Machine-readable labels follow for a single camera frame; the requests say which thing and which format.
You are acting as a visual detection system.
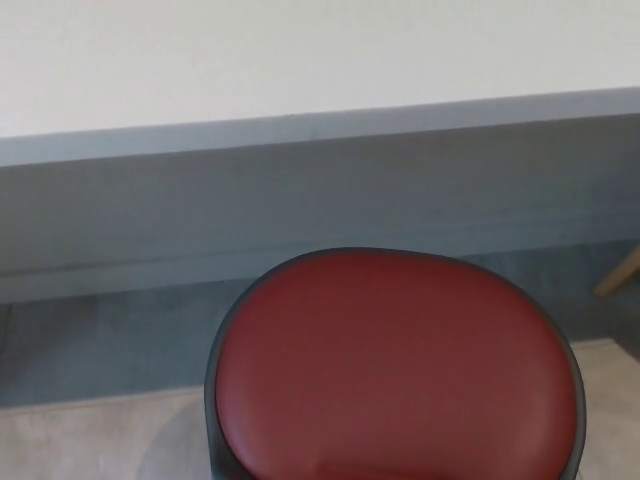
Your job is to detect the red-cushioned dark stool wooden legs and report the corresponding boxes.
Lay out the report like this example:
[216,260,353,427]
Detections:
[202,247,587,480]

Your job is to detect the wooden-legged stool chrome footrest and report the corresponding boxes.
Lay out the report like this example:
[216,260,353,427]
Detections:
[593,243,640,297]

